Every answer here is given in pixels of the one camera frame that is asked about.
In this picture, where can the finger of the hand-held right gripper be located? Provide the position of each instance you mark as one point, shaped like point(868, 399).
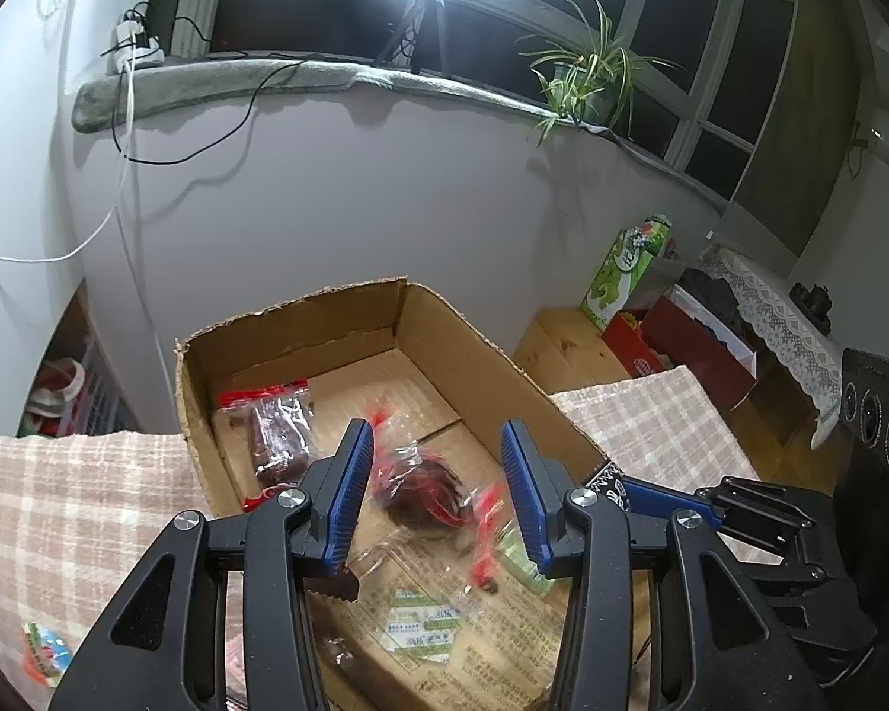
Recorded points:
point(656, 498)

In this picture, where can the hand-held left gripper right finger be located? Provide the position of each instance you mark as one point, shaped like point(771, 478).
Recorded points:
point(522, 496)

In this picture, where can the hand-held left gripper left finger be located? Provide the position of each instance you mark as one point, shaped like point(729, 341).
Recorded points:
point(348, 489)

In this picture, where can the small plain green packet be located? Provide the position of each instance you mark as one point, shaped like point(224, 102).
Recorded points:
point(524, 564)

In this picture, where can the clear packet with round snack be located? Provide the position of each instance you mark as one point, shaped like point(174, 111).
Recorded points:
point(422, 492)

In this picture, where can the red-edged dark snack packet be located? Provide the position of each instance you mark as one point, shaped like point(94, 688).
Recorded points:
point(274, 429)

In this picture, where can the brown cardboard box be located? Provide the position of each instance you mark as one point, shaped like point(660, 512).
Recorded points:
point(304, 333)

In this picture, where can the tan packet with green labels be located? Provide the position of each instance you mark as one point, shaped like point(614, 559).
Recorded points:
point(474, 652)

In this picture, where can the colourful snack packet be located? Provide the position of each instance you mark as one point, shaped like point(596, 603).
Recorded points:
point(44, 653)

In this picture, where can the large red box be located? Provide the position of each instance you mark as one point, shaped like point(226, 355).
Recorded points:
point(696, 355)

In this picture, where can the small red printed box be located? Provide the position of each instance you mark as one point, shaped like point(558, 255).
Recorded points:
point(630, 348)

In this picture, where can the white lace cloth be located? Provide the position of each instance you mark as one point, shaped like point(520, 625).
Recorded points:
point(778, 318)

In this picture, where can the green carton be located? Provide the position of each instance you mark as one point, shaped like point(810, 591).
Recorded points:
point(622, 274)

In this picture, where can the small black device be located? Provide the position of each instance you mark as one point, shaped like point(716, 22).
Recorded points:
point(811, 300)

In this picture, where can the white storage basket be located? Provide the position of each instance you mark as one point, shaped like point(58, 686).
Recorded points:
point(96, 385)

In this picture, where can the checked tablecloth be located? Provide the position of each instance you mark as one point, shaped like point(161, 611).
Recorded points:
point(59, 503)

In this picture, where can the red white bag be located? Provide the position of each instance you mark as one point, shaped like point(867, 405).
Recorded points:
point(52, 385)

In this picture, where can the olive curtain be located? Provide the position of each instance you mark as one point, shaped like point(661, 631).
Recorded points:
point(800, 126)

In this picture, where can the potted spider plant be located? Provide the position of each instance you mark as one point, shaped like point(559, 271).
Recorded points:
point(585, 81)

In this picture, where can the black tripod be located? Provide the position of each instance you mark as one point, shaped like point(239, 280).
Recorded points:
point(431, 15)

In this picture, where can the white power strip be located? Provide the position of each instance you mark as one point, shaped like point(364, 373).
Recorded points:
point(137, 44)

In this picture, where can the white window frame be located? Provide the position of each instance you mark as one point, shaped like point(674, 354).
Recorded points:
point(196, 7)

